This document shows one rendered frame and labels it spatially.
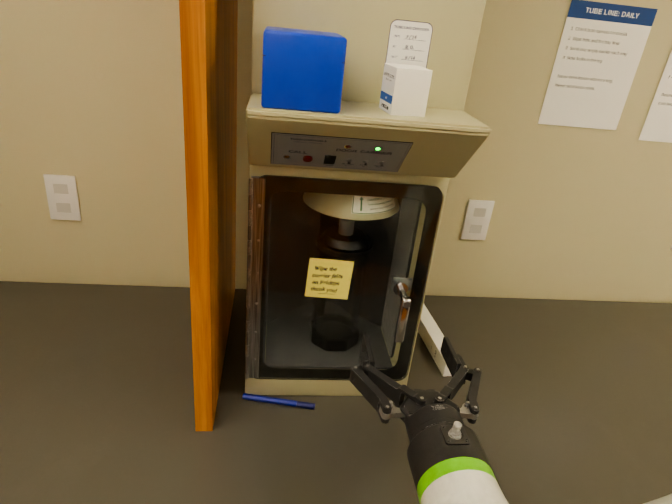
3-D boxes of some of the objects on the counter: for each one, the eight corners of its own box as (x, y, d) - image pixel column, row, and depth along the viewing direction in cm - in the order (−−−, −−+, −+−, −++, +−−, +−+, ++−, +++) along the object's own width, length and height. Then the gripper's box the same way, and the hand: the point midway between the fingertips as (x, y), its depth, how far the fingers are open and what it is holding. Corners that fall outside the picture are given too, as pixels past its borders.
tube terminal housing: (250, 321, 119) (260, -54, 85) (383, 324, 123) (443, -31, 89) (243, 395, 96) (252, -72, 62) (405, 396, 101) (496, -41, 67)
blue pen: (243, 396, 96) (243, 391, 96) (314, 406, 96) (315, 402, 95) (242, 400, 95) (242, 395, 95) (314, 410, 95) (314, 406, 94)
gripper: (541, 424, 63) (481, 326, 82) (348, 423, 60) (332, 321, 79) (525, 465, 67) (471, 362, 86) (341, 466, 63) (328, 359, 82)
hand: (406, 346), depth 81 cm, fingers open, 13 cm apart
